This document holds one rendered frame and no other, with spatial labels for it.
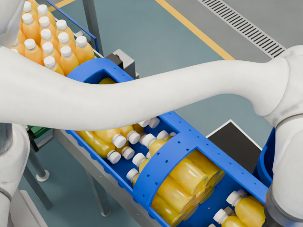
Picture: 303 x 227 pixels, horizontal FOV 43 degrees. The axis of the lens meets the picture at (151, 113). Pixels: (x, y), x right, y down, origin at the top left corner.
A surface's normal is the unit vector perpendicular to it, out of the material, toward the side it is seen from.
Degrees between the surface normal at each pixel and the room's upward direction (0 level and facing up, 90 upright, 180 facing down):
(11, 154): 64
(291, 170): 80
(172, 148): 3
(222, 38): 0
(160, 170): 29
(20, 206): 4
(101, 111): 50
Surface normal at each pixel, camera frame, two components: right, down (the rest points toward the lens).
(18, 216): -0.07, -0.59
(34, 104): 0.24, 0.32
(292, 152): -0.96, -0.26
